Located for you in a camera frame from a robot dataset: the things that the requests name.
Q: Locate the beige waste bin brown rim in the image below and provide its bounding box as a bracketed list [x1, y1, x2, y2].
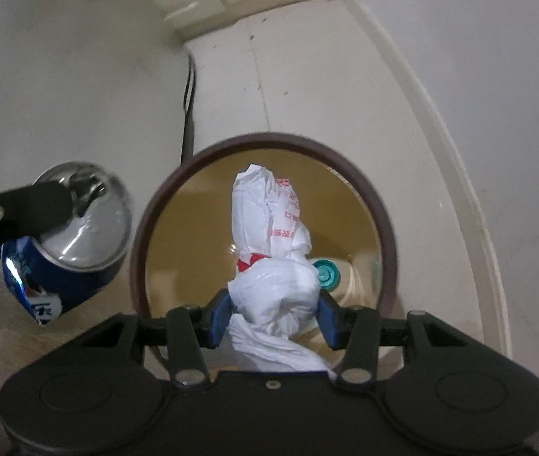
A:
[129, 132, 399, 371]

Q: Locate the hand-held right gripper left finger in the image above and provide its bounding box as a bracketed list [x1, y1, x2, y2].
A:
[72, 290, 232, 387]

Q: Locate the crushed blue soda can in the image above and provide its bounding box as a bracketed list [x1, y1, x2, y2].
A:
[1, 161, 134, 328]

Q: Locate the black cable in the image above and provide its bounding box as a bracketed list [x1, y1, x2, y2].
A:
[180, 52, 197, 167]

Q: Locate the teal plastic lid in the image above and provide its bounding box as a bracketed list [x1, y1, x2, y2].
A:
[311, 257, 341, 291]

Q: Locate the white plastic bag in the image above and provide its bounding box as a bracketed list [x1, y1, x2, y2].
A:
[226, 163, 336, 374]

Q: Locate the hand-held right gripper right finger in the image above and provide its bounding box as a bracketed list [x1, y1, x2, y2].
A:
[317, 290, 472, 385]

